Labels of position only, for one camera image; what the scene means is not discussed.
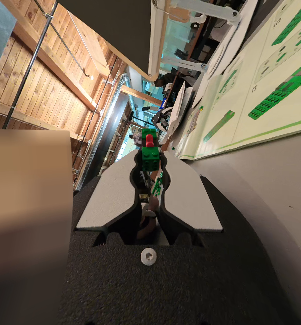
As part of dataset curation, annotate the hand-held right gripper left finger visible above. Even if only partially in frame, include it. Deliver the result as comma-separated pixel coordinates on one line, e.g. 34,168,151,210
75,149,143,236

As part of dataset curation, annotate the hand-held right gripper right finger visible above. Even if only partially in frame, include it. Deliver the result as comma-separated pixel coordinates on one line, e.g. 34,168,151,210
159,151,224,233

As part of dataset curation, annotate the green red brick assembly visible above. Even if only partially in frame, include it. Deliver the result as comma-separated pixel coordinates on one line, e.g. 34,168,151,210
141,128,163,172

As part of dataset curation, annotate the black white device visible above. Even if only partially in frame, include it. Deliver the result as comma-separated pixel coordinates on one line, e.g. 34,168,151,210
152,107,174,132

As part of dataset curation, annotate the white crumpled paper bag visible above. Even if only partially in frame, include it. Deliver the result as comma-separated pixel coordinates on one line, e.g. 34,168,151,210
169,81,194,135

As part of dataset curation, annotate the brick instruction booklet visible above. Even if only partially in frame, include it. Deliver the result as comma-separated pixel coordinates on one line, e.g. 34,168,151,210
177,0,301,161

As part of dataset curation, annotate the black ceiling pipe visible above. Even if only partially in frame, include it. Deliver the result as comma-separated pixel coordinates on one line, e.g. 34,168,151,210
2,0,59,130

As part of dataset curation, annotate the black board wooden edge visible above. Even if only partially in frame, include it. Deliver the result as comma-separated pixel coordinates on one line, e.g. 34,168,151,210
56,0,172,82

